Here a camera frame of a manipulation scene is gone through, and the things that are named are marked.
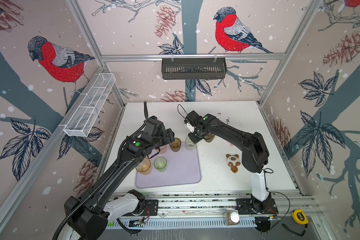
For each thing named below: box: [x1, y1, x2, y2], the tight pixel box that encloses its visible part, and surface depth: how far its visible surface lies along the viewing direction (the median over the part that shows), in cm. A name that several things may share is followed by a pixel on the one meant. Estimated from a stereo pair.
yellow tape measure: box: [292, 209, 309, 225], surface depth 71 cm
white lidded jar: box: [227, 210, 240, 226], surface depth 63 cm
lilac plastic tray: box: [136, 142, 201, 189], surface depth 88 cm
